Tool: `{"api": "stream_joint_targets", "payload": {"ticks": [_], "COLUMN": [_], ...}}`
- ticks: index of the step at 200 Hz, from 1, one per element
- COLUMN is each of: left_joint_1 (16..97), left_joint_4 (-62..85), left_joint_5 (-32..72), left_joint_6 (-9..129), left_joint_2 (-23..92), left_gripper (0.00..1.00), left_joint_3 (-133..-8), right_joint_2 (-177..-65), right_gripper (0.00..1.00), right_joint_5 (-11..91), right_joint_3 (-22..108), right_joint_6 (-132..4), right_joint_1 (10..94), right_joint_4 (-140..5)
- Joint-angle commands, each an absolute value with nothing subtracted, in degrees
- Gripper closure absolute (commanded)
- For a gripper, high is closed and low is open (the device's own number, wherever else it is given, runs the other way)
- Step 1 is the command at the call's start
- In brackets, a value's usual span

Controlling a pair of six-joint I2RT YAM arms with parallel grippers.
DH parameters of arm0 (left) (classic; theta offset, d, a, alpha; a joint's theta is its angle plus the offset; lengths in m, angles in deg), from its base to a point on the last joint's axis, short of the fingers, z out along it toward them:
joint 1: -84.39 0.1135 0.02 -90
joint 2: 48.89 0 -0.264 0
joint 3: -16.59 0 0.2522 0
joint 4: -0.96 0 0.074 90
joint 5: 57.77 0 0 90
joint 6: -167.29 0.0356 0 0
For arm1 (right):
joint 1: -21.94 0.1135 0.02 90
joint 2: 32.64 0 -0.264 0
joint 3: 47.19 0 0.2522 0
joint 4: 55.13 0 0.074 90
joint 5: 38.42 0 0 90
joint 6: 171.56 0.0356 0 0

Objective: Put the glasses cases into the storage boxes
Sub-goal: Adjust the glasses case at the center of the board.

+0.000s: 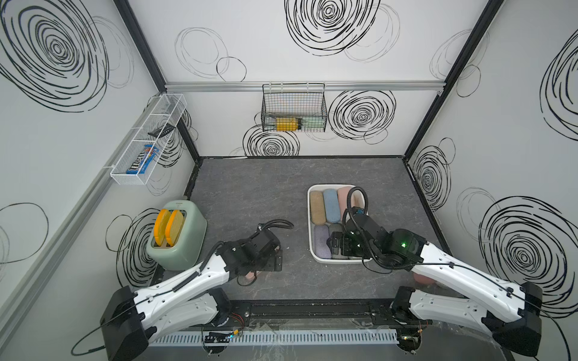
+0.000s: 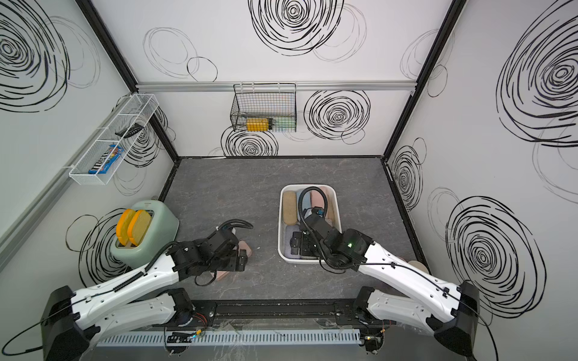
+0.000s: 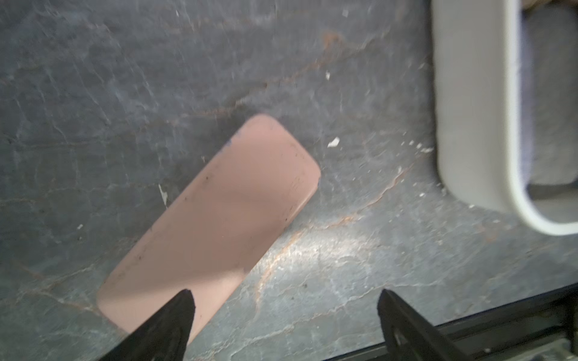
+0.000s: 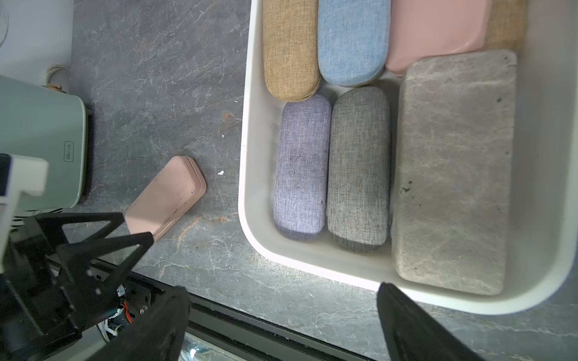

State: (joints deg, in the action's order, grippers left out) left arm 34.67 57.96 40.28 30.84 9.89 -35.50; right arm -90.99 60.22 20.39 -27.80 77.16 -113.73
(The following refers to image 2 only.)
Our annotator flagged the pink glasses case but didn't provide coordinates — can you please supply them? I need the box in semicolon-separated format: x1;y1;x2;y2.
309;189;330;218
215;241;253;281

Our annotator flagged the light blue glasses case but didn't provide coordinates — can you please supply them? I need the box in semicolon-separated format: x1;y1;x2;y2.
296;190;312;218

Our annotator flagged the tan fabric glasses case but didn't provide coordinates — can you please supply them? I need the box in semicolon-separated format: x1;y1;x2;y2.
281;190;298;226

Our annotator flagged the purple fabric glasses case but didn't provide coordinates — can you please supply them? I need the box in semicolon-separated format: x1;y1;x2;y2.
281;225;299;259

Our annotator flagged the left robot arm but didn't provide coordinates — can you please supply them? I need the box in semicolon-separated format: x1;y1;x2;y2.
41;229;248;360

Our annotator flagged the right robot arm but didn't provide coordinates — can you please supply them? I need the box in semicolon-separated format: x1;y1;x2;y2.
292;214;481;359

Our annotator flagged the white plastic storage tray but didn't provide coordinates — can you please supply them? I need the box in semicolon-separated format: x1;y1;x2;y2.
277;184;343;265

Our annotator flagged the mint green toaster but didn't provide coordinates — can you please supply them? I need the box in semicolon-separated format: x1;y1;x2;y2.
110;200;180;269

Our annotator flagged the right orange toast slice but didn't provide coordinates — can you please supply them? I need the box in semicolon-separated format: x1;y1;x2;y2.
127;210;152;247

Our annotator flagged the orange toast slice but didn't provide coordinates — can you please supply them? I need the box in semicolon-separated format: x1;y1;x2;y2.
127;210;152;247
116;209;135;246

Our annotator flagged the left orange toast slice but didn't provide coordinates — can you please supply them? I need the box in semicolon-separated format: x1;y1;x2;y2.
116;209;135;246

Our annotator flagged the yellow item in basket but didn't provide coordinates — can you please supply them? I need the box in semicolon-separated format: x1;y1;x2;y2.
245;117;271;132

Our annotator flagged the green item in basket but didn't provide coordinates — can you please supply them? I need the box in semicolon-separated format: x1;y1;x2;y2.
270;116;297;132

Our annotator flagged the blue candy packet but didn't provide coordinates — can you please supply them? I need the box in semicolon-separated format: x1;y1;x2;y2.
88;144;124;174

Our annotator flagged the black remote on shelf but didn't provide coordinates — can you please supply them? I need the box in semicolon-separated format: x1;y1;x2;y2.
115;123;144;138

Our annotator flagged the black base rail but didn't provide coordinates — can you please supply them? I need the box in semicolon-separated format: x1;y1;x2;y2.
130;297;457;326

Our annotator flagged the white slotted cable duct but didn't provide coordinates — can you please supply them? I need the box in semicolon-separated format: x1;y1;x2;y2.
98;329;362;347

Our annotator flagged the white wire wall shelf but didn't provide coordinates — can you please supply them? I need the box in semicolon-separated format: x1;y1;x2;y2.
69;93;159;186

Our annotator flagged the black wire wall basket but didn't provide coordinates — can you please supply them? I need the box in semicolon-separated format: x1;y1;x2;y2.
230;90;297;132

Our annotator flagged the aluminium wall rail back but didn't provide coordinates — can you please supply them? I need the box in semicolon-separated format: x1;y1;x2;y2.
136;80;417;93

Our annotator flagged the aluminium wall rail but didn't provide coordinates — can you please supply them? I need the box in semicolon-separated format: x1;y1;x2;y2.
136;80;417;93
1;97;129;271

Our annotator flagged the aluminium wall rail left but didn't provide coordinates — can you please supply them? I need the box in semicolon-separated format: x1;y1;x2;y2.
1;97;129;271

